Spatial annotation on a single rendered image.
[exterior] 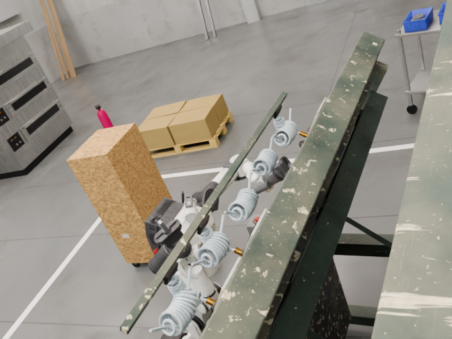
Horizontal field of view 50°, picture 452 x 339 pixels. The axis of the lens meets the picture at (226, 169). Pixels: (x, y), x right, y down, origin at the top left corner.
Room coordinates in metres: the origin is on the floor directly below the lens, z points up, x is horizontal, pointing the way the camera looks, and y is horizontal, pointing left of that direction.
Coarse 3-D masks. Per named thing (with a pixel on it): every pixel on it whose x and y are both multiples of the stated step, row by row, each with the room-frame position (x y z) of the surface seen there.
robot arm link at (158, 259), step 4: (160, 248) 1.86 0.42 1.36; (160, 252) 1.84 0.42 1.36; (156, 256) 1.85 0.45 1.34; (160, 256) 1.83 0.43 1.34; (164, 256) 1.81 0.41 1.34; (152, 260) 1.86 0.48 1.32; (156, 260) 1.84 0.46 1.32; (160, 260) 1.82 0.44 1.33; (164, 260) 1.81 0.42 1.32; (152, 264) 1.85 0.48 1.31; (156, 264) 1.83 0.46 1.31; (160, 264) 1.82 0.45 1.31; (156, 268) 1.83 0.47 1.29
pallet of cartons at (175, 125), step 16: (208, 96) 6.26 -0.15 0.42; (160, 112) 6.39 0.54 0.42; (176, 112) 6.15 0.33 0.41; (192, 112) 5.91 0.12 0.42; (208, 112) 5.70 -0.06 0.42; (224, 112) 6.05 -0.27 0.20; (144, 128) 6.03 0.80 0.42; (160, 128) 5.83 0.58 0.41; (176, 128) 5.74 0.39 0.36; (192, 128) 5.64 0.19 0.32; (208, 128) 5.55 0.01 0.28; (224, 128) 5.84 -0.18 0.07; (160, 144) 5.89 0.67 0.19; (176, 144) 5.79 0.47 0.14; (208, 144) 5.68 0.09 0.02
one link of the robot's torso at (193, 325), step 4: (212, 308) 2.21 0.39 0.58; (212, 312) 2.22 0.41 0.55; (192, 320) 2.10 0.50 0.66; (192, 324) 2.09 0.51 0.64; (196, 324) 2.08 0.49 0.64; (188, 328) 2.11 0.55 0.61; (192, 328) 2.09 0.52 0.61; (196, 328) 2.08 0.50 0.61; (192, 332) 2.10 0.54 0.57; (196, 332) 2.08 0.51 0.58; (200, 332) 2.08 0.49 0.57; (192, 336) 2.12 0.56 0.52; (196, 336) 2.09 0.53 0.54
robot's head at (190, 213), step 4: (188, 200) 2.03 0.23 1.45; (192, 200) 2.03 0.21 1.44; (184, 204) 2.04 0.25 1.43; (196, 204) 2.04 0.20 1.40; (188, 208) 1.97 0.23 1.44; (192, 208) 1.96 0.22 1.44; (196, 208) 1.98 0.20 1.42; (184, 212) 1.97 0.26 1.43; (188, 212) 1.94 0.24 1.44; (192, 212) 1.94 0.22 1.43; (196, 212) 1.95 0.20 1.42; (184, 216) 1.95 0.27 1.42; (188, 216) 1.94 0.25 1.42; (192, 216) 1.94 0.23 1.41; (188, 220) 1.95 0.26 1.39; (192, 220) 1.95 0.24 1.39
